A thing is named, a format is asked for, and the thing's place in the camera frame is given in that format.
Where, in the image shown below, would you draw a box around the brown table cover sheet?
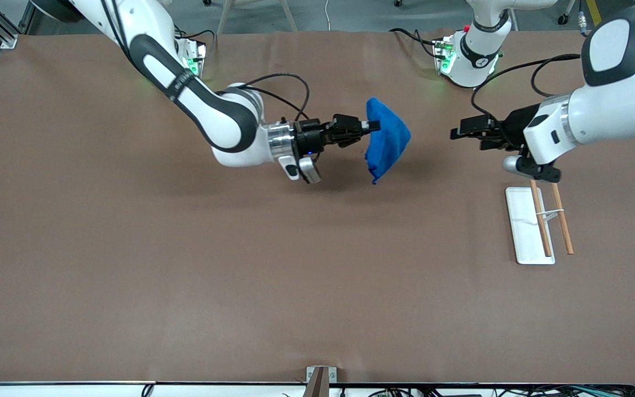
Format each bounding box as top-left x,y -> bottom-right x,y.
0,30 -> 635,385

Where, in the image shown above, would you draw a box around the white stand legs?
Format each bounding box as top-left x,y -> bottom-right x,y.
216,0 -> 299,35

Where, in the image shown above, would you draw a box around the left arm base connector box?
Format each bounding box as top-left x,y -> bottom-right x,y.
432,34 -> 457,76

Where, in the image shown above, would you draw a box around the teal cable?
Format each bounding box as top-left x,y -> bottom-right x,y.
557,385 -> 635,397

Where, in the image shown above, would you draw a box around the white rack with wooden rods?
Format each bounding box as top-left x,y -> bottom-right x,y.
505,179 -> 575,265

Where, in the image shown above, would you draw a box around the black right arm base cable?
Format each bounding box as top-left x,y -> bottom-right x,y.
174,26 -> 216,42

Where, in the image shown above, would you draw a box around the aluminium frame post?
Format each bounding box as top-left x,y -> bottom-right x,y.
0,0 -> 40,49

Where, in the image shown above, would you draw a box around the black left arm base cable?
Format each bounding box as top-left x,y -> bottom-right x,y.
389,28 -> 440,59

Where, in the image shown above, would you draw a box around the tangled black cables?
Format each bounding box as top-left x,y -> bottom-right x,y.
370,386 -> 483,397

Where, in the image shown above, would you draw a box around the black arm base cable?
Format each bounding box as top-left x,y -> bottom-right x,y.
174,26 -> 216,42
389,28 -> 440,59

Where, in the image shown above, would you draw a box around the blue microfibre towel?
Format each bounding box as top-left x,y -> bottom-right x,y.
364,98 -> 412,185

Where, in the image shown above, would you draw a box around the grey metal camera mount bracket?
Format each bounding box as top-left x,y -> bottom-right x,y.
305,366 -> 337,397

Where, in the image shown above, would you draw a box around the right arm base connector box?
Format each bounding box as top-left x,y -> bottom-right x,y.
177,37 -> 208,78

